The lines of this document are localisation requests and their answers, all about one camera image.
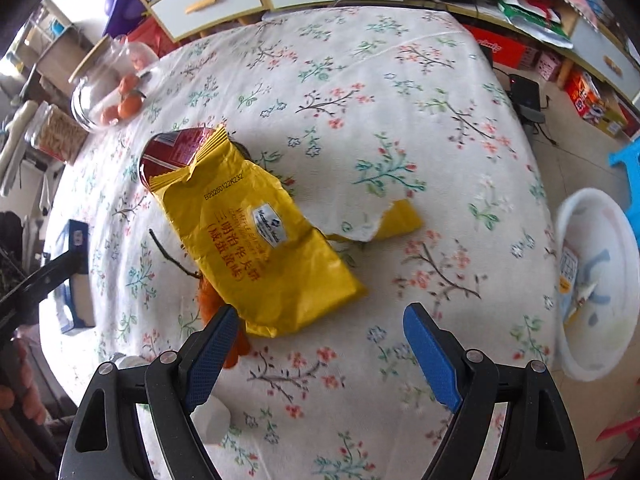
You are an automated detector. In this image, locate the red drink can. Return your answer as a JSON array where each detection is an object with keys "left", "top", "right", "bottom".
[{"left": 138, "top": 127, "right": 214, "bottom": 191}]

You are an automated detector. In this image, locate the red cardboard box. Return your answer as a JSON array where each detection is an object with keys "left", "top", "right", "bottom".
[{"left": 463, "top": 24, "right": 527, "bottom": 68}]

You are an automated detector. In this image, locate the white trash basin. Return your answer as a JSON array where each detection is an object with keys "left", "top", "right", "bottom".
[{"left": 555, "top": 188, "right": 639, "bottom": 382}]

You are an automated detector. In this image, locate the blue plastic stool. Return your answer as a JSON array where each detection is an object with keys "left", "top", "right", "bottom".
[{"left": 608, "top": 140, "right": 640, "bottom": 243}]

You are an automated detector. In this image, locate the yellow snack bag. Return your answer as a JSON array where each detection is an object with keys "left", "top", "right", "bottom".
[{"left": 150, "top": 127, "right": 424, "bottom": 338}]

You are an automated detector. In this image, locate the glass jar with oranges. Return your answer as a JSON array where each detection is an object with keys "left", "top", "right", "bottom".
[{"left": 68, "top": 35, "right": 160, "bottom": 133}]

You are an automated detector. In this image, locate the blue tissue box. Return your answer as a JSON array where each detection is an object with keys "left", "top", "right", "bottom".
[{"left": 53, "top": 220, "right": 96, "bottom": 336}]

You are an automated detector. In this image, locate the floral tablecloth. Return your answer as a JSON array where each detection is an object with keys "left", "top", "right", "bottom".
[{"left": 40, "top": 6, "right": 556, "bottom": 479}]

